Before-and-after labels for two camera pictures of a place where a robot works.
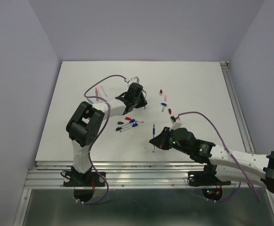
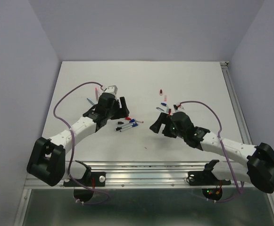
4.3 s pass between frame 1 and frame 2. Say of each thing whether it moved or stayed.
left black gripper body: moved
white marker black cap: stayed
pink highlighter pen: stayed
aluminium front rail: stayed
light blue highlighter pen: stayed
